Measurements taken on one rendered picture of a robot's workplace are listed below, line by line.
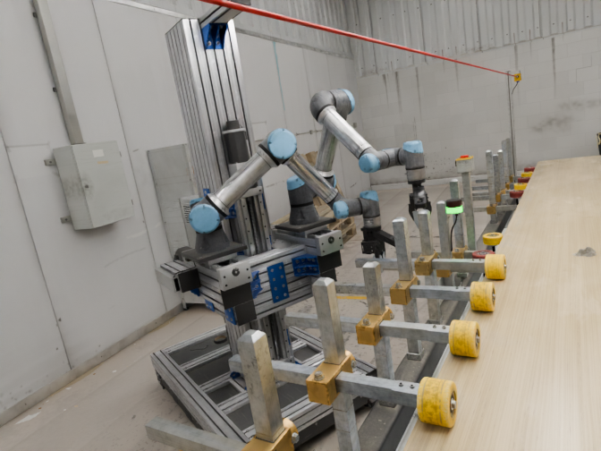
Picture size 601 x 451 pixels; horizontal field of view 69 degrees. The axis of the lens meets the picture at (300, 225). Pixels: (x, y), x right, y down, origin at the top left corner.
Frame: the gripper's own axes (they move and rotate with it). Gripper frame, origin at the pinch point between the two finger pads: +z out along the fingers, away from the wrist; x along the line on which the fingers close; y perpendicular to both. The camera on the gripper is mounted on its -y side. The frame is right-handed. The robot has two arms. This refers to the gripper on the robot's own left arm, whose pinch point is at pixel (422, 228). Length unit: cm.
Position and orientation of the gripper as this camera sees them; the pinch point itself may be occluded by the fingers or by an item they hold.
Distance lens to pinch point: 185.5
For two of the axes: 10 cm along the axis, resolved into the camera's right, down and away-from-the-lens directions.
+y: 1.9, -2.3, 9.5
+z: 1.6, 9.7, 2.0
